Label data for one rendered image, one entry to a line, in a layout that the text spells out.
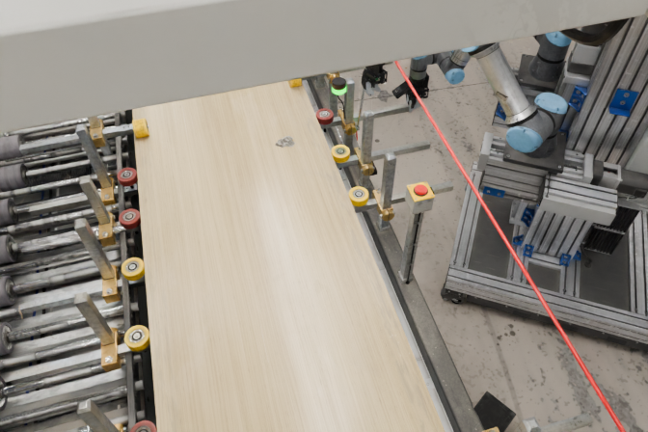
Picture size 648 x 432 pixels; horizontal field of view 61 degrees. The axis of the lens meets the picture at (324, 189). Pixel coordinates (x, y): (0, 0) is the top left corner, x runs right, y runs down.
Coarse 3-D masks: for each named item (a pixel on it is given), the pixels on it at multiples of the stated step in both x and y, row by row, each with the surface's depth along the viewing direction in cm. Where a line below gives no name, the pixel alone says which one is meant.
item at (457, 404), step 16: (320, 96) 292; (336, 144) 272; (352, 176) 254; (368, 192) 248; (368, 224) 241; (384, 240) 230; (384, 256) 227; (400, 256) 225; (400, 288) 215; (416, 288) 215; (400, 304) 218; (416, 304) 210; (416, 320) 206; (432, 320) 206; (416, 336) 206; (432, 336) 202; (432, 352) 198; (448, 352) 198; (432, 368) 195; (448, 368) 194; (448, 384) 190; (448, 400) 186; (464, 400) 186; (448, 416) 188; (464, 416) 183
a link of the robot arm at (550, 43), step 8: (552, 32) 230; (544, 40) 235; (552, 40) 232; (560, 40) 230; (568, 40) 231; (544, 48) 237; (552, 48) 234; (560, 48) 233; (544, 56) 238; (552, 56) 236; (560, 56) 236
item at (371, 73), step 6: (372, 66) 234; (378, 66) 230; (366, 72) 237; (372, 72) 236; (378, 72) 233; (384, 72) 235; (366, 78) 240; (372, 78) 235; (378, 78) 237; (384, 78) 238; (372, 84) 237
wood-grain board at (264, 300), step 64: (192, 128) 248; (256, 128) 247; (320, 128) 246; (192, 192) 223; (256, 192) 222; (320, 192) 222; (192, 256) 202; (256, 256) 202; (320, 256) 201; (192, 320) 185; (256, 320) 185; (320, 320) 184; (384, 320) 184; (192, 384) 171; (256, 384) 171; (320, 384) 170; (384, 384) 170
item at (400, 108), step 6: (384, 108) 261; (390, 108) 261; (396, 108) 261; (402, 108) 261; (408, 108) 262; (354, 114) 259; (378, 114) 260; (384, 114) 261; (390, 114) 262; (336, 120) 256; (354, 120) 258; (324, 126) 256; (330, 126) 257
